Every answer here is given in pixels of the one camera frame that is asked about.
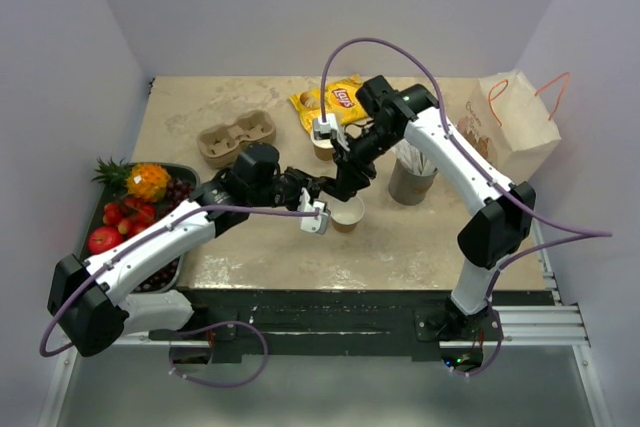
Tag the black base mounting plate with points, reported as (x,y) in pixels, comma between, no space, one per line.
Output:
(351,323)

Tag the toy pineapple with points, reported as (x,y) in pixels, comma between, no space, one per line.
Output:
(145,181)

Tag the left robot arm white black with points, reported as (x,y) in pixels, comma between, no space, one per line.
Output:
(94,301)

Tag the large red apple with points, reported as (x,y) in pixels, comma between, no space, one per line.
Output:
(103,239)

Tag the brown paper takeout bag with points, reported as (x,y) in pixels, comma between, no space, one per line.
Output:
(507,122)

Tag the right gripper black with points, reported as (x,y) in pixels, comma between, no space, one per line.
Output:
(354,173)

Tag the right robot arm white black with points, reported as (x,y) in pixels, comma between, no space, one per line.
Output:
(499,209)

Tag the brown paper cup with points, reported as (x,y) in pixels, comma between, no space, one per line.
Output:
(323,149)
(346,215)

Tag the small red fruits cluster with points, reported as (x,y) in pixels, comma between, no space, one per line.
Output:
(129,216)

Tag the dark grapes bunch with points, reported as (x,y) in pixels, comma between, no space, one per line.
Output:
(177,190)

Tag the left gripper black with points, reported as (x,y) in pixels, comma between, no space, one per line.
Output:
(312,184)

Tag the yellow Lays chips bag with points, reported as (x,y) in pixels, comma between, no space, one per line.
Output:
(340,100)

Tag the cardboard cup carrier tray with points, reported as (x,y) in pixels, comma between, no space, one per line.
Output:
(221,144)

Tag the grey straw holder cup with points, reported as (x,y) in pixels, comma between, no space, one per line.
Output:
(410,182)

